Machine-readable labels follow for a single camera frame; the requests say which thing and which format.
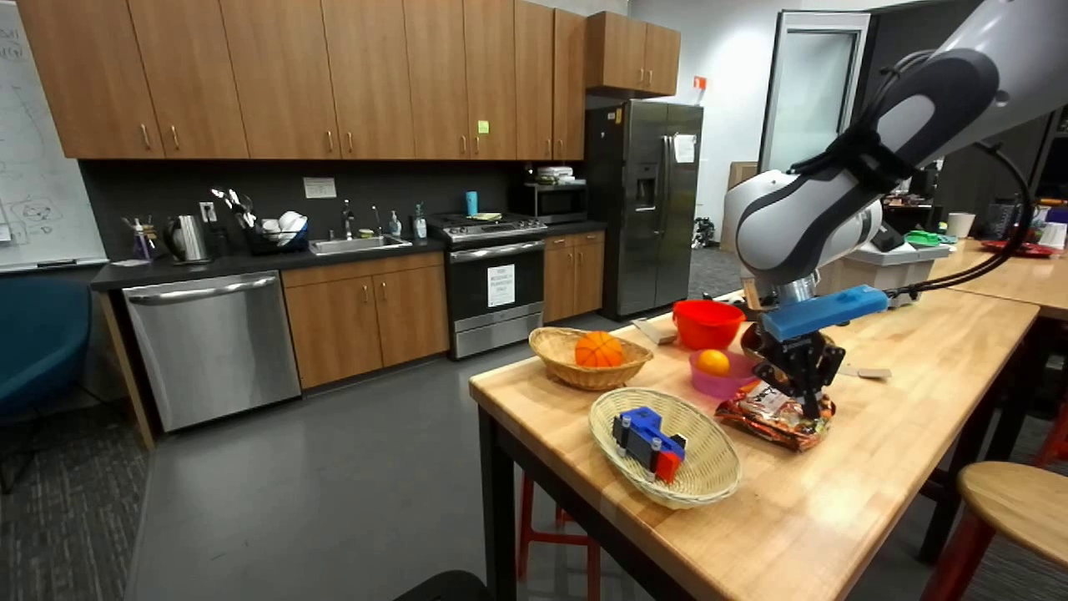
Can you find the black microwave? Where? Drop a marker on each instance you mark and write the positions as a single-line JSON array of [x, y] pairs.
[[553, 203]]

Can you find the red plastic bowl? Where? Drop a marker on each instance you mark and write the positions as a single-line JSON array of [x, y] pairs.
[[706, 324]]

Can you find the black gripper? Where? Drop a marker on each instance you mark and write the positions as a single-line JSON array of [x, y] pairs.
[[799, 368]]

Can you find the large oval wicker basket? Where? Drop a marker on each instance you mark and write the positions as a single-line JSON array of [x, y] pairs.
[[707, 472]]

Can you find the blue lego block toy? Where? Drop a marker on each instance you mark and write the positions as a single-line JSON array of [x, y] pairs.
[[640, 436]]

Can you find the stainless steel dishwasher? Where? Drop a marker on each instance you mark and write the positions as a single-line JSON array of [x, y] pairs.
[[215, 346]]

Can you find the stainless steel refrigerator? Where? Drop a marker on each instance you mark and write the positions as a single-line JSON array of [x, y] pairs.
[[643, 186]]

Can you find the pink plastic bowl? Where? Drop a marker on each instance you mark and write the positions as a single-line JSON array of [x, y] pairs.
[[722, 384]]

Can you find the kitchen sink faucet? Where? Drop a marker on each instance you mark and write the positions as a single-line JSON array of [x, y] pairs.
[[357, 231]]

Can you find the black steel oven range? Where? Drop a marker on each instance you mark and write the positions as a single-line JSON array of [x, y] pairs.
[[494, 283]]

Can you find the lower wooden cabinets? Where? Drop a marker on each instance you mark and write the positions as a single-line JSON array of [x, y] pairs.
[[366, 316]]

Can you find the red metal stool frame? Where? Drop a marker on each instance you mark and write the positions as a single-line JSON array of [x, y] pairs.
[[529, 535]]

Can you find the whiteboard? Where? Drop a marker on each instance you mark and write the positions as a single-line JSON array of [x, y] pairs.
[[43, 208]]

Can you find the electric kettle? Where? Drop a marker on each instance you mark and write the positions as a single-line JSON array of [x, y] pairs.
[[183, 237]]

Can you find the white storage bin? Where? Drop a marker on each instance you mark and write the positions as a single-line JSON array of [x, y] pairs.
[[880, 268]]

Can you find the wooden cabinets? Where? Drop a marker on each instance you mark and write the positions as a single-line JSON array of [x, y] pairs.
[[366, 316], [336, 79]]

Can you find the small round wicker basket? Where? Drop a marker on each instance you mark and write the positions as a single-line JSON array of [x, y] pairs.
[[587, 358]]

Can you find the upper wooden cabinets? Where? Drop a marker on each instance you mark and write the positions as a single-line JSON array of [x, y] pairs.
[[336, 79]]

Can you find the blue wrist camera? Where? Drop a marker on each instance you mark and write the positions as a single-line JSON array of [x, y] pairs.
[[803, 319]]

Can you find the dish rack with utensils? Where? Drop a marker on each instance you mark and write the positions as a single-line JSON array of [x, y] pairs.
[[265, 236]]

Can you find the red orange noodle packet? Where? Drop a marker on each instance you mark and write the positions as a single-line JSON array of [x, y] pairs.
[[774, 415]]

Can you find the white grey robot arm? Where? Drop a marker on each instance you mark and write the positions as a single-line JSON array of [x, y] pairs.
[[998, 69]]

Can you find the orange fruit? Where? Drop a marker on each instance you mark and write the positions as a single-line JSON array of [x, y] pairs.
[[712, 361]]

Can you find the round wooden stool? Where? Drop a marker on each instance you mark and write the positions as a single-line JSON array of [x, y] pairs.
[[1019, 503]]

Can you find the blue chair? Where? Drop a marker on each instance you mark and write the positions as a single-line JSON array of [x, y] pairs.
[[43, 332]]

